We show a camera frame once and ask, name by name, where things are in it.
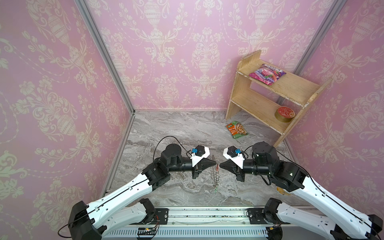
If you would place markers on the aluminium corner post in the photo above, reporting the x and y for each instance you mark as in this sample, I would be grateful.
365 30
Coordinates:
101 46
319 35

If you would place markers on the red round tin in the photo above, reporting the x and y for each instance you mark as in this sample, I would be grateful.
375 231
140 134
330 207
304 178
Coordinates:
284 114

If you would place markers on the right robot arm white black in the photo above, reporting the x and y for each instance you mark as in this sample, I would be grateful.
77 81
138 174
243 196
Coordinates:
338 220

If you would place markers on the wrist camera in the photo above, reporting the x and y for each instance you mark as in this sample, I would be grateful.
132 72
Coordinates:
199 153
235 155

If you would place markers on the aluminium corner post left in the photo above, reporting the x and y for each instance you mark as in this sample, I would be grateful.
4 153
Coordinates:
101 46

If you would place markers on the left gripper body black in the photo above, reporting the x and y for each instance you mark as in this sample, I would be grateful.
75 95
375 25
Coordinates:
195 171

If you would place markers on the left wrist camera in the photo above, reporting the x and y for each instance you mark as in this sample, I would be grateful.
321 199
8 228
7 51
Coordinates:
199 153

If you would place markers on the pink snack bag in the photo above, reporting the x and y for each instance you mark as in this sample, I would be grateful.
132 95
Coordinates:
267 74

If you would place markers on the aluminium corner post right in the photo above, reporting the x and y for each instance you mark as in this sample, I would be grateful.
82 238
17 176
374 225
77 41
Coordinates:
319 35

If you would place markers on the green orange snack packet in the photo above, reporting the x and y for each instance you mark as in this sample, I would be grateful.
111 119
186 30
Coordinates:
236 129

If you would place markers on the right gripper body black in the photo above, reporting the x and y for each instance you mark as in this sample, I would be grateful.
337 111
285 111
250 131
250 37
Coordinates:
240 172

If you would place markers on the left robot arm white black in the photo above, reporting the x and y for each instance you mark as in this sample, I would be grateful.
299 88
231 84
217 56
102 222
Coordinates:
127 205

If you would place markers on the wooden shelf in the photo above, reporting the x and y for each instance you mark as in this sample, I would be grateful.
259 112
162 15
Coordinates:
290 87

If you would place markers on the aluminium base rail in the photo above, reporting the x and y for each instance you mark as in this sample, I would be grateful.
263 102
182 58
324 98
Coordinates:
206 223

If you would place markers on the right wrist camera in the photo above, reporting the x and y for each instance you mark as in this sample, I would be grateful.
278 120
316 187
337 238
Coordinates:
235 155

